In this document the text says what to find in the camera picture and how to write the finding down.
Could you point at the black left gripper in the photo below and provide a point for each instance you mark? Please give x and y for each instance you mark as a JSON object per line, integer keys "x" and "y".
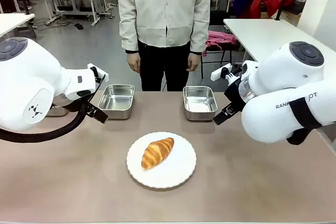
{"x": 89, "y": 107}

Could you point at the rectangular steel container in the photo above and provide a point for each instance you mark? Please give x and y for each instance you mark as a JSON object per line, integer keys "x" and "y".
{"x": 200, "y": 102}
{"x": 58, "y": 111}
{"x": 116, "y": 101}

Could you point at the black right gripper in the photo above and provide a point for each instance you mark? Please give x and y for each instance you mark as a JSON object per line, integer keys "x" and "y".
{"x": 234, "y": 95}

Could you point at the white scalloped plate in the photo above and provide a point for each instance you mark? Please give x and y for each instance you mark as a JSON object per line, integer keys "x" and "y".
{"x": 168, "y": 174}

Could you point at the golden croissant bread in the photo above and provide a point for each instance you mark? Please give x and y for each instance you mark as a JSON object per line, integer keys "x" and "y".
{"x": 157, "y": 153}

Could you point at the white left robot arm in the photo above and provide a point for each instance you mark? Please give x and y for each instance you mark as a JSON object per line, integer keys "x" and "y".
{"x": 29, "y": 82}

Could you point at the chair with pink cloth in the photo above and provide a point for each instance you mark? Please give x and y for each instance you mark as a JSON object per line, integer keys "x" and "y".
{"x": 219, "y": 41}

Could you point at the person in beige shirt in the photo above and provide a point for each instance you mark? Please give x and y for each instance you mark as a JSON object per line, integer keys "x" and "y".
{"x": 164, "y": 9}

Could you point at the person's right forearm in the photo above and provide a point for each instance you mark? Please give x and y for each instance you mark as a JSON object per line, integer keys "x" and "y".
{"x": 129, "y": 30}

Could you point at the white side table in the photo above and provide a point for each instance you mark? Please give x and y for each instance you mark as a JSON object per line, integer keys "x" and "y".
{"x": 262, "y": 35}

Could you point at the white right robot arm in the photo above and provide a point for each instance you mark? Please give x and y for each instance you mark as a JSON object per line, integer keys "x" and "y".
{"x": 283, "y": 103}

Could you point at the white floor power strip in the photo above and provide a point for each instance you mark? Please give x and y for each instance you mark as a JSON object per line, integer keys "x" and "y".
{"x": 51, "y": 20}

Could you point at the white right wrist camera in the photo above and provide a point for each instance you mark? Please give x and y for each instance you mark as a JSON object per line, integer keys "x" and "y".
{"x": 219, "y": 73}

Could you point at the person's left hand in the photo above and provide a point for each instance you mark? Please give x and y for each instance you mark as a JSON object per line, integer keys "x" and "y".
{"x": 193, "y": 62}

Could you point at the person's left forearm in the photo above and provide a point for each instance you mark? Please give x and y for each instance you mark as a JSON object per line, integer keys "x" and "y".
{"x": 199, "y": 30}

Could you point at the white desk with black edge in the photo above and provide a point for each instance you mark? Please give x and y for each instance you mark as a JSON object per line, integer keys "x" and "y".
{"x": 13, "y": 23}

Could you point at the person's right hand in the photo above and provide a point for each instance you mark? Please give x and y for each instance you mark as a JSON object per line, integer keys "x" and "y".
{"x": 134, "y": 62}

